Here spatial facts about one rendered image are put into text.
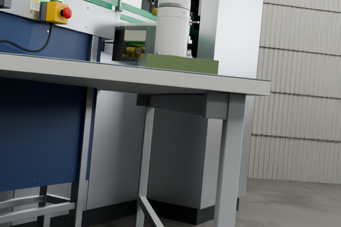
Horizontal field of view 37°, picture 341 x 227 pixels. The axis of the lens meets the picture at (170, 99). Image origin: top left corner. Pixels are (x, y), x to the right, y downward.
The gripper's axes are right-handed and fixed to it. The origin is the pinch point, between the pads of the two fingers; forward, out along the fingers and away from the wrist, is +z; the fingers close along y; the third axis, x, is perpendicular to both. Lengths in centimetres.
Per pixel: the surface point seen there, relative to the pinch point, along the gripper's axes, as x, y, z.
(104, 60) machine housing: 19, -43, 22
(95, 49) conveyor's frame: -25.8, -10.1, 21.2
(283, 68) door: 323, -67, 1
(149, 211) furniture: 2, 4, 89
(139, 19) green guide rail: 20.4, -24.7, 1.0
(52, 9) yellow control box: -58, -2, 11
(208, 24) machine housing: 72, -15, -4
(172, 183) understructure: 69, -29, 89
